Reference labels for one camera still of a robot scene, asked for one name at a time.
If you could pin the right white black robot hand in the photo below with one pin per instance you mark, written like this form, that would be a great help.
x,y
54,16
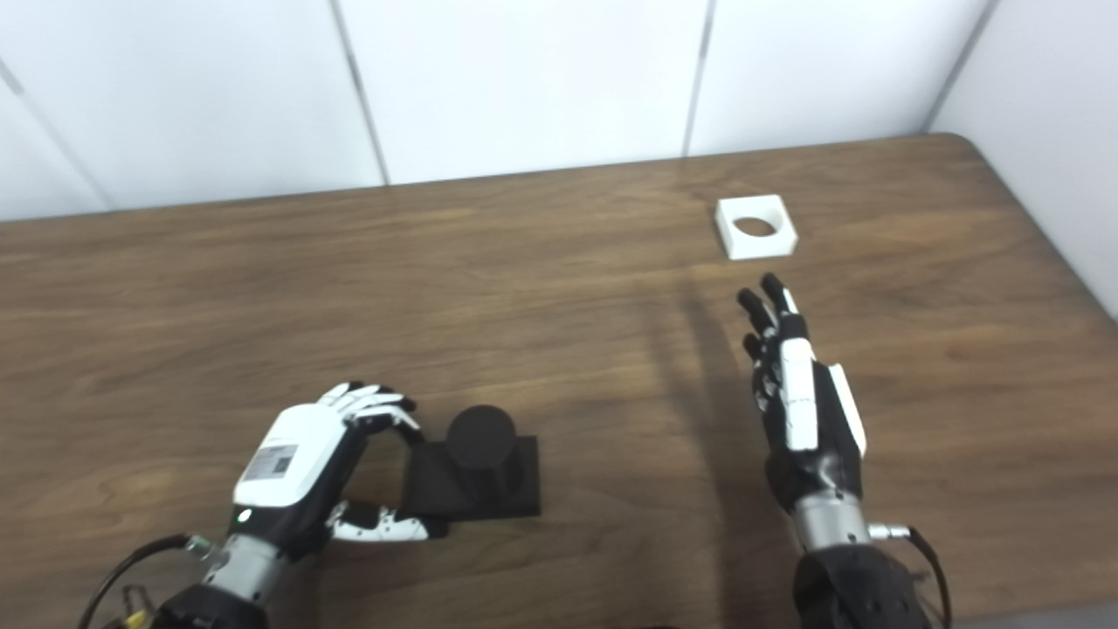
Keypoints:
x,y
799,402

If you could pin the white square piece with hole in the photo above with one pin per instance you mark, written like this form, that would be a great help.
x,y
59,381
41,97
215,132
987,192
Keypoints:
x,y
758,249

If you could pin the black peg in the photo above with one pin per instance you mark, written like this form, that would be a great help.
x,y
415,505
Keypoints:
x,y
480,437

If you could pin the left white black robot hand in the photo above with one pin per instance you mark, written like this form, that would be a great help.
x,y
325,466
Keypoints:
x,y
293,454

